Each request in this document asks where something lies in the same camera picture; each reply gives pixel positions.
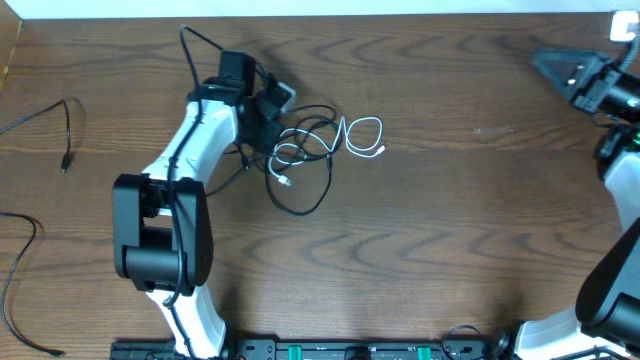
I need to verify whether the black USB-C cable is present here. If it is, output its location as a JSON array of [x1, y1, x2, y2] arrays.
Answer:
[[0, 98, 73, 358]]

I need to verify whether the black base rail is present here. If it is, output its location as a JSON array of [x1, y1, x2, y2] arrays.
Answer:
[[108, 325, 518, 360]]

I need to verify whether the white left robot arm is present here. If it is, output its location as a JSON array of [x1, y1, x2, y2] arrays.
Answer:
[[112, 50, 296, 359]]

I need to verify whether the cardboard side panel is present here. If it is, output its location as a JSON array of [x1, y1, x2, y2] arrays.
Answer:
[[0, 0, 23, 89]]

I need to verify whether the white USB cable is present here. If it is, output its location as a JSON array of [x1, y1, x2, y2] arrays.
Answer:
[[266, 115, 387, 187]]

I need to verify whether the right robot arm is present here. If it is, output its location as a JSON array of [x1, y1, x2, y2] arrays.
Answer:
[[505, 49, 639, 359]]

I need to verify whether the clear tape piece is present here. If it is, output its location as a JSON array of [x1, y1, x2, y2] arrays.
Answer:
[[473, 125, 515, 136]]

